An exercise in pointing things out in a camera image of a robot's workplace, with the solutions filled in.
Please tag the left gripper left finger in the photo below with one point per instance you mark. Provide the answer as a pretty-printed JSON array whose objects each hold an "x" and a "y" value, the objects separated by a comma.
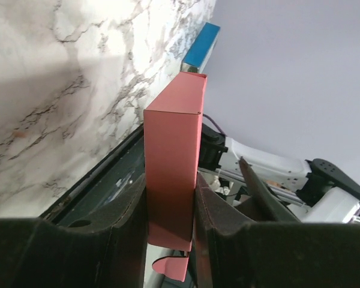
[{"x": 106, "y": 248}]

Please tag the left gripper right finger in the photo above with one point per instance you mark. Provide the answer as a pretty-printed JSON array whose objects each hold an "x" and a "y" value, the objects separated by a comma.
[{"x": 234, "y": 251}]

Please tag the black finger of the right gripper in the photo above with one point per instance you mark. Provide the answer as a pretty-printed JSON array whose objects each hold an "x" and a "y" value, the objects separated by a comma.
[{"x": 264, "y": 196}]

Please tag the pink paper box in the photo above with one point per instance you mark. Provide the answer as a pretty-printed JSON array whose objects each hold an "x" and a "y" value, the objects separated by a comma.
[{"x": 172, "y": 133}]

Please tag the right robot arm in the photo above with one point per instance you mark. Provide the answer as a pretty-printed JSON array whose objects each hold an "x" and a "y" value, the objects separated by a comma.
[{"x": 316, "y": 191}]

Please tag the teal card package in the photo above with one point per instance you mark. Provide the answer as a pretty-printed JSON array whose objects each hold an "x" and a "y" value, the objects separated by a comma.
[{"x": 201, "y": 50}]

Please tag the aluminium frame rail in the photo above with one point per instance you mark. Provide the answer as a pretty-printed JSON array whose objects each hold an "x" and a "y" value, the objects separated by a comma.
[{"x": 238, "y": 187}]

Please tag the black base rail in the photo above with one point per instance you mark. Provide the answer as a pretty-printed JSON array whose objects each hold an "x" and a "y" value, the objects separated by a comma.
[{"x": 110, "y": 177}]

